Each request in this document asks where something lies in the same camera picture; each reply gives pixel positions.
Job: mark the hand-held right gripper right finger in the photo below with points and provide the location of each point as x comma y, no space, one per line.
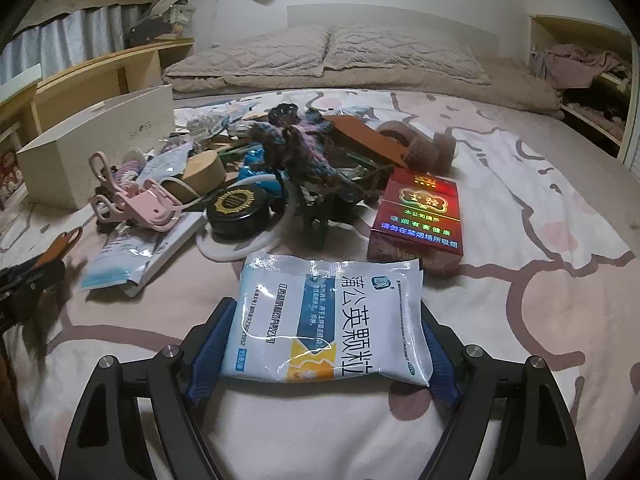
445,372

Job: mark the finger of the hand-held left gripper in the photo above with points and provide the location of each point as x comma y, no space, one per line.
42,277

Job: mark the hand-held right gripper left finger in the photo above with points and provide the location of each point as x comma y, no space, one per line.
207,360

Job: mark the white blue medicine sachet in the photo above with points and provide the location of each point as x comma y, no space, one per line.
162,162
325,320
115,265

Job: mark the white storage box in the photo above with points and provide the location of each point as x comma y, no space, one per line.
100,150

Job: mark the black round tin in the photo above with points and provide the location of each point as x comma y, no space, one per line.
237,210

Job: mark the brown leather piece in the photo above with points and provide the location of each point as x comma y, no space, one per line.
365,137

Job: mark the pink eyelash curler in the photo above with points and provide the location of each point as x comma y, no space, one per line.
150,210

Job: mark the red cigarette box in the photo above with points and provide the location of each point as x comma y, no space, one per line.
417,220

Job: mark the black metal clip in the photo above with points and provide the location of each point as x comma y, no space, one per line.
320,215

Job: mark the blue crochet piece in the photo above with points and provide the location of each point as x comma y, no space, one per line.
252,165

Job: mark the wooden bedside shelf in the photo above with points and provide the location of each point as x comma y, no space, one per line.
90,77

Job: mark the multicolour crochet piece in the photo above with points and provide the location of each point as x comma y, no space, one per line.
305,145

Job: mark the grey curtain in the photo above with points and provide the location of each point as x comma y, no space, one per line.
65,40

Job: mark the clear plastic packet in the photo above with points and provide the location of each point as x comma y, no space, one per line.
220,117

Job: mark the dark shelf clutter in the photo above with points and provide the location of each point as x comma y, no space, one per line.
155,25

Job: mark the beige fuzzy blanket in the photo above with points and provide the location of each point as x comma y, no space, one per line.
515,90

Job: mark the white wardrobe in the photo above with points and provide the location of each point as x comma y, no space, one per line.
620,130

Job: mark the beige quilted pillow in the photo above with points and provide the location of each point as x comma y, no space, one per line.
250,52
405,55

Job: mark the pile of pink clothes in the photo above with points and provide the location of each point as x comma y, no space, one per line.
580,62

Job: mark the white headboard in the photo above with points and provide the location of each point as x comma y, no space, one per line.
390,17

